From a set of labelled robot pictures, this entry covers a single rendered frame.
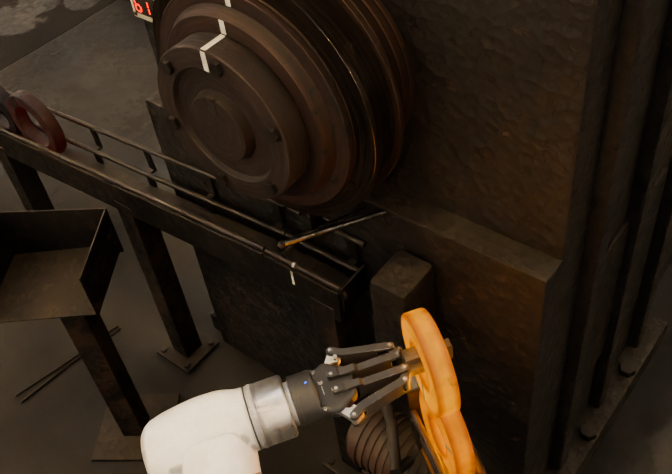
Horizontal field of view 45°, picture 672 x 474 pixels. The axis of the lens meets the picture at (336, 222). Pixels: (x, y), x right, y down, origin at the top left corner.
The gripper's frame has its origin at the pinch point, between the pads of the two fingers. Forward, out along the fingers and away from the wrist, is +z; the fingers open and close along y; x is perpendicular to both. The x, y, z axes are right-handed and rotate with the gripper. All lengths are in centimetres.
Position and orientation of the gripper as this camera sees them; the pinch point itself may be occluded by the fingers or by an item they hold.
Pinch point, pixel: (427, 355)
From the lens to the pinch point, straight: 118.5
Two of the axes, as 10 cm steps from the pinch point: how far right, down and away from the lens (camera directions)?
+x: -1.5, -6.9, -7.0
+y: 2.9, 6.5, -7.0
